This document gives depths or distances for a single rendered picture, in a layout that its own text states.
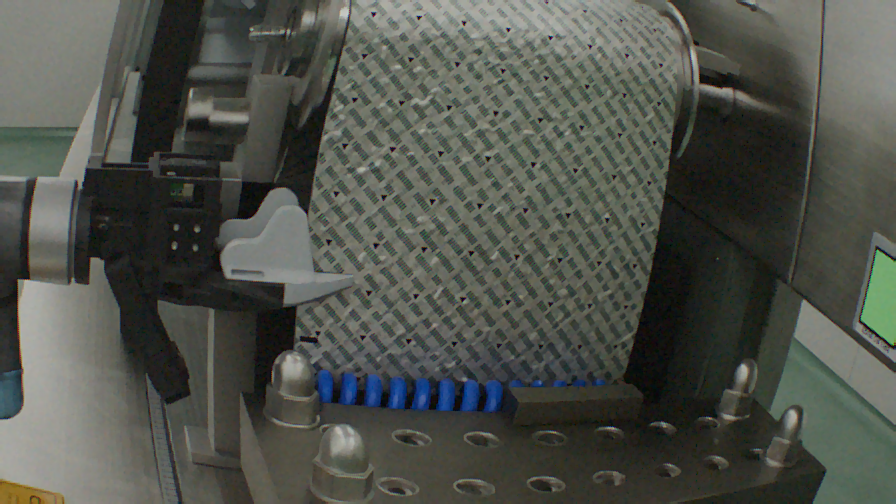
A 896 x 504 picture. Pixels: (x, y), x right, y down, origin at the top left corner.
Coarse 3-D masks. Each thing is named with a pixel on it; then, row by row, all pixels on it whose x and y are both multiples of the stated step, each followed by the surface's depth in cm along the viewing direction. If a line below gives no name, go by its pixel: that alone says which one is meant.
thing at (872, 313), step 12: (876, 252) 57; (876, 264) 57; (888, 264) 56; (876, 276) 57; (888, 276) 56; (876, 288) 57; (888, 288) 55; (876, 300) 57; (888, 300) 55; (864, 312) 58; (876, 312) 57; (888, 312) 55; (876, 324) 56; (888, 324) 55; (888, 336) 55
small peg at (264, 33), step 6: (252, 30) 71; (258, 30) 71; (264, 30) 71; (270, 30) 71; (276, 30) 71; (282, 30) 72; (252, 36) 71; (258, 36) 71; (264, 36) 71; (270, 36) 71; (276, 36) 72; (282, 36) 72; (252, 42) 71; (258, 42) 72; (270, 42) 72; (276, 42) 72
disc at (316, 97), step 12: (348, 0) 64; (336, 12) 65; (336, 24) 65; (336, 36) 64; (336, 48) 65; (324, 60) 66; (324, 72) 65; (324, 84) 66; (312, 96) 68; (300, 108) 71; (312, 108) 68; (300, 120) 71; (312, 120) 69
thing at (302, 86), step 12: (336, 0) 66; (324, 12) 67; (348, 12) 66; (324, 24) 66; (324, 36) 66; (672, 36) 74; (324, 48) 66; (312, 60) 68; (336, 60) 67; (312, 72) 67; (300, 84) 70; (312, 84) 68; (300, 96) 70; (324, 96) 69
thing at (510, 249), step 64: (384, 128) 68; (448, 128) 69; (512, 128) 71; (576, 128) 72; (320, 192) 68; (384, 192) 70; (448, 192) 71; (512, 192) 72; (576, 192) 73; (640, 192) 74; (320, 256) 70; (384, 256) 71; (448, 256) 72; (512, 256) 73; (576, 256) 74; (640, 256) 76; (320, 320) 71; (384, 320) 72; (448, 320) 73; (512, 320) 75; (576, 320) 76; (384, 384) 74
